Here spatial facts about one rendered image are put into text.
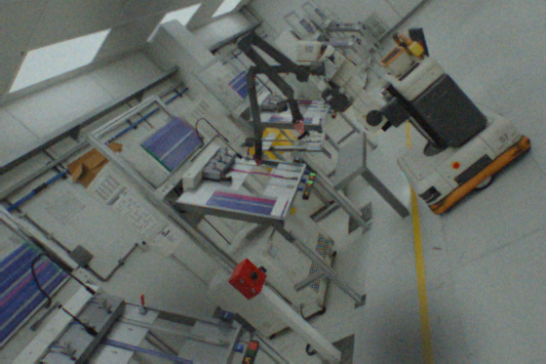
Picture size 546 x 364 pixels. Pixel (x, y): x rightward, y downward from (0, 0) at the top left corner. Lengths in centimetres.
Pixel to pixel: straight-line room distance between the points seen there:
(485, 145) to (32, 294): 236
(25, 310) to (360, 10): 913
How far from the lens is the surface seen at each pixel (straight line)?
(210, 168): 275
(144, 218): 274
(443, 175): 247
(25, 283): 197
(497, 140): 251
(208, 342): 177
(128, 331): 189
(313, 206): 400
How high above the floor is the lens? 137
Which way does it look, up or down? 9 degrees down
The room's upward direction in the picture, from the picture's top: 46 degrees counter-clockwise
